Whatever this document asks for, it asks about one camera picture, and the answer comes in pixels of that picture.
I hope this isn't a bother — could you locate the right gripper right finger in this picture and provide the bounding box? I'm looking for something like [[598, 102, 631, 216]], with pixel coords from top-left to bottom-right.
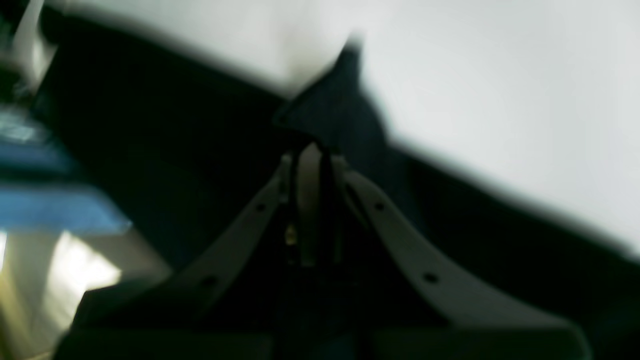
[[300, 145, 590, 351]]

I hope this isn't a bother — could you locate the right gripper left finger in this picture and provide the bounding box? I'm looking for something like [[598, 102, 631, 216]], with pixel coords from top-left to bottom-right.
[[75, 152, 296, 346]]

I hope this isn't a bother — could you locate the black T-shirt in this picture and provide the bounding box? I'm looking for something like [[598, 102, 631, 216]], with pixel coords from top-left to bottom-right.
[[35, 4, 639, 360]]

